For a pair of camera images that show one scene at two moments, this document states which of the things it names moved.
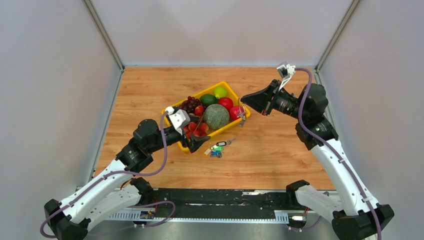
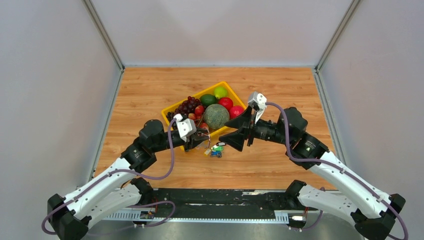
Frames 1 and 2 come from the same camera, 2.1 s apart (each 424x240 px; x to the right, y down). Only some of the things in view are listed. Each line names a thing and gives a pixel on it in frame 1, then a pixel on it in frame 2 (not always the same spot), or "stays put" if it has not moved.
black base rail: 211,205 stays put
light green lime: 220,92 stays put
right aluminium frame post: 351,9 stays put
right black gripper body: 277,97 -> 252,131
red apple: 226,101 stays put
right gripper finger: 260,101 -> 242,121
